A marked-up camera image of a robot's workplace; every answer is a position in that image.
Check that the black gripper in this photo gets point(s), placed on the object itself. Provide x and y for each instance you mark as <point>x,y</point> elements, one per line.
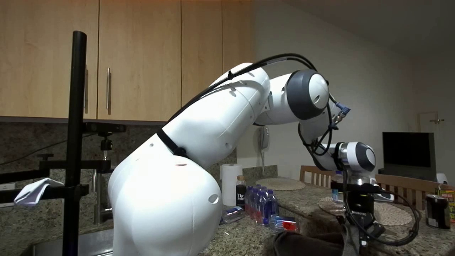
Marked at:
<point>362,204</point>

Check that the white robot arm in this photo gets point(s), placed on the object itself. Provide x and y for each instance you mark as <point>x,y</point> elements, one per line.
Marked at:
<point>214,119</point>

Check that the white paper towel roll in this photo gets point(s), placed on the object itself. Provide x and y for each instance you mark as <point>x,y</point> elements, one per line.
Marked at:
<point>229,185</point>

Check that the clear water bottle blue label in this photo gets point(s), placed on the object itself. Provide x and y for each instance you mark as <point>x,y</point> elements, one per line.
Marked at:
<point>336,193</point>

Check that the wooden dining chair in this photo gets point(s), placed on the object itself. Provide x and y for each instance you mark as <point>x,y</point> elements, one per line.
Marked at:
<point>407,187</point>
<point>316,177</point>

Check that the dark can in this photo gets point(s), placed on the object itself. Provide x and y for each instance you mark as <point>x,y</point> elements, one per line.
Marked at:
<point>437,211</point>

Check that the black television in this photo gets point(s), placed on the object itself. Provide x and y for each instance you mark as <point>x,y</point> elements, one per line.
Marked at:
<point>407,154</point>

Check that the pack of water bottles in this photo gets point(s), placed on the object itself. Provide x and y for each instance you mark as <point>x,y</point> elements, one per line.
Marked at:
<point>261,204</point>

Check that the dark bottle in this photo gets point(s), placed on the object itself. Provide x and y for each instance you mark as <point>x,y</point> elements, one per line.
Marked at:
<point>241,194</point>

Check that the light wood cabinet door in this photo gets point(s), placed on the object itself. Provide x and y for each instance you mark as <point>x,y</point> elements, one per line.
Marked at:
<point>214,37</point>
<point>143,57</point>
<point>43,57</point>

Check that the white crumpled cloth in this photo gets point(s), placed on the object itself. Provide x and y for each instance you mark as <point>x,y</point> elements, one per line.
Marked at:
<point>36,190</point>

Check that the white wall phone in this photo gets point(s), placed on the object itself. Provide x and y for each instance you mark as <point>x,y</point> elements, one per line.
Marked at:
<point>264,137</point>

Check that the black camera stand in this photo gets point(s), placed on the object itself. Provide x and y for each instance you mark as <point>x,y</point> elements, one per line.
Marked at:
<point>76,94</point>

